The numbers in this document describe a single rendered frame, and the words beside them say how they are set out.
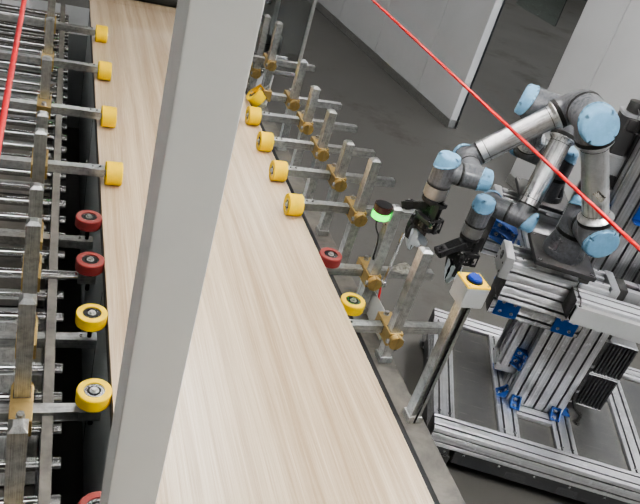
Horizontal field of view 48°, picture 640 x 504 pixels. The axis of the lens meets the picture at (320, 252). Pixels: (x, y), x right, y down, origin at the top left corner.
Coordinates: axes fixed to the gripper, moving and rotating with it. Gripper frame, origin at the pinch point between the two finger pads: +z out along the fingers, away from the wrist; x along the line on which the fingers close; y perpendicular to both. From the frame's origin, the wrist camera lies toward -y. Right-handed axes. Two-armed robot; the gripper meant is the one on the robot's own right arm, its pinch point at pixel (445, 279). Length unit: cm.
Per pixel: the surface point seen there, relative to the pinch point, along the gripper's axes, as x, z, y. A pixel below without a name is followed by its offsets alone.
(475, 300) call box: -58, -35, -32
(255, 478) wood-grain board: -90, -7, -93
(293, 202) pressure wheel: 22, -14, -58
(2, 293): -16, 2, -149
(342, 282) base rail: 12.2, 12.6, -33.9
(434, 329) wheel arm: -26.5, 1.8, -15.9
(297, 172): 48, -13, -49
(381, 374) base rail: -37, 13, -36
